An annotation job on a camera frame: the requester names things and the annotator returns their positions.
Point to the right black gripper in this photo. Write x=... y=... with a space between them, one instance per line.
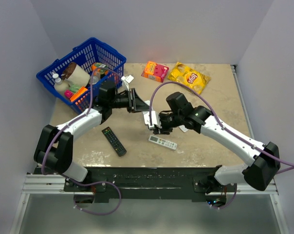
x=164 y=130

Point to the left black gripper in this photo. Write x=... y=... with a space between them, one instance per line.
x=135 y=103

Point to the white battery cover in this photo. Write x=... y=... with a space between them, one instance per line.
x=183 y=128

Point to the small white remote control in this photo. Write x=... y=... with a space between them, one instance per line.
x=146 y=113

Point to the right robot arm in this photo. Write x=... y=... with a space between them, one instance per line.
x=260 y=160

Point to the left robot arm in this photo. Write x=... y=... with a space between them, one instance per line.
x=55 y=146

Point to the long white remote control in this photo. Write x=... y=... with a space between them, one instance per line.
x=162 y=142

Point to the black TV remote control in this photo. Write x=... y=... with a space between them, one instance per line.
x=114 y=141

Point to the orange pink snack box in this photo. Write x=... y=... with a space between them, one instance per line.
x=155 y=71

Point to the yellow Lays chips bag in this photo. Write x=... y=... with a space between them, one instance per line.
x=185 y=75

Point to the metal tin can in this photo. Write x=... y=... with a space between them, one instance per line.
x=94 y=80

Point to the orange box in basket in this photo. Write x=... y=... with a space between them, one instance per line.
x=80 y=92

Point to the orange green juice carton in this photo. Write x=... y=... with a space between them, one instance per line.
x=100 y=70

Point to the light green packet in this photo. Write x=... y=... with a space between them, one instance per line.
x=74 y=88

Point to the blue plastic shopping basket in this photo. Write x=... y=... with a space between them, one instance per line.
x=90 y=51

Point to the cream cylindrical container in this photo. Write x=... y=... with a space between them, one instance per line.
x=74 y=74

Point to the pink small box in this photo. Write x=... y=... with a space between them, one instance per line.
x=68 y=94

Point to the white bottle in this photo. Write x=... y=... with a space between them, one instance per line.
x=60 y=85

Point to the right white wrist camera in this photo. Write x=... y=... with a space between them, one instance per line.
x=154 y=121

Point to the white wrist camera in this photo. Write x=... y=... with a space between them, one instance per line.
x=154 y=121
x=126 y=80

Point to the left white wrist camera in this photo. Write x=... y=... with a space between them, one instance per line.
x=126 y=80

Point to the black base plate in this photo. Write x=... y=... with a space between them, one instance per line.
x=148 y=183

